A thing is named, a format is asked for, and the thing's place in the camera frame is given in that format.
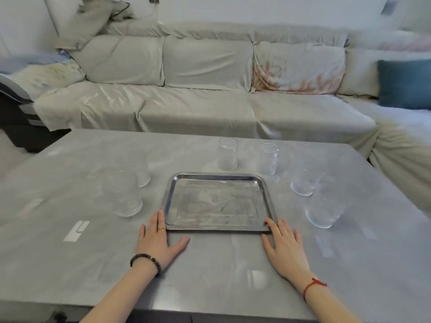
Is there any person's left hand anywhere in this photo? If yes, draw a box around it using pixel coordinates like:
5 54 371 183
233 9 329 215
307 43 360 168
136 210 190 268

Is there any person's right hand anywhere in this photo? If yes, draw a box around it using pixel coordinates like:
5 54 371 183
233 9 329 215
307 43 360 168
262 217 312 280

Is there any person's right forearm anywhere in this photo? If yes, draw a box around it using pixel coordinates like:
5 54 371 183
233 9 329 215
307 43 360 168
286 272 363 323

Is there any person's left forearm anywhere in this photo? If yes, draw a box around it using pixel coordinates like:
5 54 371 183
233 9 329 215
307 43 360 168
78 262 159 323

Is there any clear ribbed drinking glass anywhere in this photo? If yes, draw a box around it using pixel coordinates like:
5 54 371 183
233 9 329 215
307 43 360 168
259 142 280 176
130 154 152 188
218 138 239 172
290 167 324 197
304 188 351 230
107 169 144 218

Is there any rectangular steel tray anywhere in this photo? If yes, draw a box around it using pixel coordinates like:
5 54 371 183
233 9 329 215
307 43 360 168
160 173 279 233

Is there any beige covered corner sofa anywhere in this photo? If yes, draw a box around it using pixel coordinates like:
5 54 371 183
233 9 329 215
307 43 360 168
33 21 431 214

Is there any black massage chair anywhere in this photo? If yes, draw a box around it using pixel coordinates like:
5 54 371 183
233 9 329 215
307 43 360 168
0 73 72 154

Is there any floral print sofa cushion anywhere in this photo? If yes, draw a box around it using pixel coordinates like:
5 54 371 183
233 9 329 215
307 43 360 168
251 41 347 96

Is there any beige sofa back cushion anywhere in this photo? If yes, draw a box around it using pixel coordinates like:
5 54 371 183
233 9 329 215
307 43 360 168
162 35 255 93
69 34 166 87

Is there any white sofa back cushion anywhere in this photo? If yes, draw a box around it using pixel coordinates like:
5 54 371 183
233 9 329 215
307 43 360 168
337 47 383 98

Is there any teal throw pillow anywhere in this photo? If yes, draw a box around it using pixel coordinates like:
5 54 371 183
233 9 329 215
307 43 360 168
376 59 431 111

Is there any blue white patterned blanket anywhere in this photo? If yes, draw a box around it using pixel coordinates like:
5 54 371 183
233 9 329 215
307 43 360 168
0 50 86 99

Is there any grey beige loose pillow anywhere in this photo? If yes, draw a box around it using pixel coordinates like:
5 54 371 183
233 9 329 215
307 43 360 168
43 0 135 51

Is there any black bead bracelet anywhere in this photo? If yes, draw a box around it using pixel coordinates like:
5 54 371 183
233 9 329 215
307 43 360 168
130 253 162 276

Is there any red string bracelet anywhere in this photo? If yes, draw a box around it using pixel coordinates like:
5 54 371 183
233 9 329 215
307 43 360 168
302 278 328 302

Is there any grey wall switch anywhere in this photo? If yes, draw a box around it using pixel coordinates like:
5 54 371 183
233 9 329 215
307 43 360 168
380 0 398 16

